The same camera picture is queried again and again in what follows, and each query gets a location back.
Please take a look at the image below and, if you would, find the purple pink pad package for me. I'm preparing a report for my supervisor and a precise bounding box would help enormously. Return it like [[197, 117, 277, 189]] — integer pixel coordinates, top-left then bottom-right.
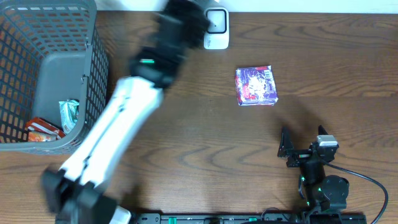
[[235, 65, 279, 106]]

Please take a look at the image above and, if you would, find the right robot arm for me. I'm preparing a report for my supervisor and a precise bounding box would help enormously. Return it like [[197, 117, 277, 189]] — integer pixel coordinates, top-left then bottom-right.
[[277, 126, 349, 212]]

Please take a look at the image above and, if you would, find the white barcode scanner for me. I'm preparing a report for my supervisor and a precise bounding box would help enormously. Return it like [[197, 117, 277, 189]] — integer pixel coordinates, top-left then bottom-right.
[[203, 7, 229, 50]]

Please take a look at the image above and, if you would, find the teal snack wrapper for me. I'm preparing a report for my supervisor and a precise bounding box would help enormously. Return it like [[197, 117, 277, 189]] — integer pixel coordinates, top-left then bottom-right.
[[59, 100, 80, 134]]

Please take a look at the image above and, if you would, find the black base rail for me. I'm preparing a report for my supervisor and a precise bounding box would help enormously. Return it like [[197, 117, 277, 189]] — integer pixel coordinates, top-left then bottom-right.
[[129, 211, 367, 224]]

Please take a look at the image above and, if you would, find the grey plastic mesh basket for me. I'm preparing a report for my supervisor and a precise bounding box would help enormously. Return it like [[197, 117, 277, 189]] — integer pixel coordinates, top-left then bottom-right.
[[1, 0, 109, 154]]

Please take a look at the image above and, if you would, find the small orange packet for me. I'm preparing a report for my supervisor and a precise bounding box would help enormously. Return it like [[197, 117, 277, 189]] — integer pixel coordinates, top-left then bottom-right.
[[28, 131, 57, 142]]

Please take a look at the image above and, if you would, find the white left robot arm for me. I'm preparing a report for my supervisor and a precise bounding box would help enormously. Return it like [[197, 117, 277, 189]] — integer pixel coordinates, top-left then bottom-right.
[[41, 0, 210, 224]]

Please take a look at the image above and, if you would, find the red orange snack bar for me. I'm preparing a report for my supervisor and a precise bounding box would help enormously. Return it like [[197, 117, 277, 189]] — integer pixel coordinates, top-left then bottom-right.
[[25, 117, 66, 139]]

